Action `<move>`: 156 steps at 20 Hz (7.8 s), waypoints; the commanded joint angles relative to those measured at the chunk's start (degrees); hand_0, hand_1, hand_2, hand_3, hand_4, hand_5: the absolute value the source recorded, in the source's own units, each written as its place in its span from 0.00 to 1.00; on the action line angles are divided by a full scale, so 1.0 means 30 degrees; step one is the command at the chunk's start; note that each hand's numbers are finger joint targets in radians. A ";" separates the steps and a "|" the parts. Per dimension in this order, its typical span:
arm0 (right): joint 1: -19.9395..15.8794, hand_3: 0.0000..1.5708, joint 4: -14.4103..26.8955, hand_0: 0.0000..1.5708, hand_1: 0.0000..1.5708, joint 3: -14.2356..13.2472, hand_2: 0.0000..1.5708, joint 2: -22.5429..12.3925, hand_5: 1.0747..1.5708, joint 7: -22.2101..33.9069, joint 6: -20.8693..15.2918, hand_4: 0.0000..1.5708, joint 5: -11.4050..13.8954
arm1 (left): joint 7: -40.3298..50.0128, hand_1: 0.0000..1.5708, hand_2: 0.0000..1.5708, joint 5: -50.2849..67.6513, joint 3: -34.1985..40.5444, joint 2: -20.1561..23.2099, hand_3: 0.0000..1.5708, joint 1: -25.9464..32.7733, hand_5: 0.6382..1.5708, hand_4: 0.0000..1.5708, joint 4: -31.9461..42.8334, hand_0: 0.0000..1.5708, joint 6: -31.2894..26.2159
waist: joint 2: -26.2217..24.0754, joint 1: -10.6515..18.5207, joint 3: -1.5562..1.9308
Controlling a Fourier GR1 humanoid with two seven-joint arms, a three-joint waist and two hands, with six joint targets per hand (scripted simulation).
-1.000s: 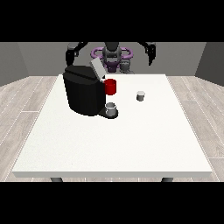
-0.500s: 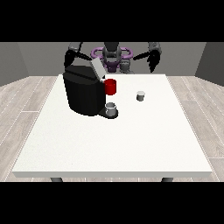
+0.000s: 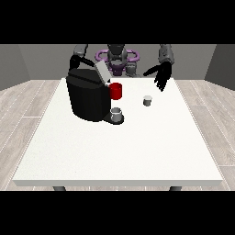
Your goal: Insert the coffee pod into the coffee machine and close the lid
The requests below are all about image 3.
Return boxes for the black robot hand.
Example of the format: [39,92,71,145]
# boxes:
[142,62,173,93]
[69,54,96,71]

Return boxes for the pale grey machine lid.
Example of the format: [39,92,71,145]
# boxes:
[94,60,112,84]

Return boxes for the small grey coffee pod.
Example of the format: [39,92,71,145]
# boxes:
[142,95,153,107]

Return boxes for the black coffee machine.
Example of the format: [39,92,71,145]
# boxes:
[65,67,125,126]

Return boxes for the red pod holder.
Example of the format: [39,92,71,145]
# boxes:
[109,82,123,101]

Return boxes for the grey robot trunk purple rings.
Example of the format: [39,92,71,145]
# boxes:
[95,44,142,78]

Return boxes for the small grey cup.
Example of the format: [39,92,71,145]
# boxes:
[110,106,123,122]

